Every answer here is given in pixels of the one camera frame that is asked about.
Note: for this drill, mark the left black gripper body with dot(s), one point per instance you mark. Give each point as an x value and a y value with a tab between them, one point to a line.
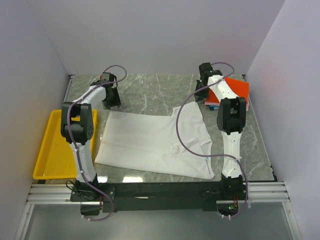
112	101

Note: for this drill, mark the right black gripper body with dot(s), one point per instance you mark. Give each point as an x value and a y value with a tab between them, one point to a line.
201	91

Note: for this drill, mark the white t shirt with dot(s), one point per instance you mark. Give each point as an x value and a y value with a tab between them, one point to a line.
177	144

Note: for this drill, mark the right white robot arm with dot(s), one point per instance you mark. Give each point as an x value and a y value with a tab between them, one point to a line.
231	119

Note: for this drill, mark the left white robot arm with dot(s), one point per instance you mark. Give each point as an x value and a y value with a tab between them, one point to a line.
77	127

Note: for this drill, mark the folded blue t shirt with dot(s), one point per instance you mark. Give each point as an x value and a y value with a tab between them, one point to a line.
213	107

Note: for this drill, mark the folded orange t shirt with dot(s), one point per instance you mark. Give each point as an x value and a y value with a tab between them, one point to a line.
237	90

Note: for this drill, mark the folded pink t shirt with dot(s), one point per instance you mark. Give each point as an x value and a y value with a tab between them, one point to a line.
208	103

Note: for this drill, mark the yellow plastic tray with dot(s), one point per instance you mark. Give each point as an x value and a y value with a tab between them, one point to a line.
55	159

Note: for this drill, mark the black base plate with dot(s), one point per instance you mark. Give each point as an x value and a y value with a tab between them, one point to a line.
144	196

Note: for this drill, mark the aluminium frame rail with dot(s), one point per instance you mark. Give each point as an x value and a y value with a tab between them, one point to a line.
258	192

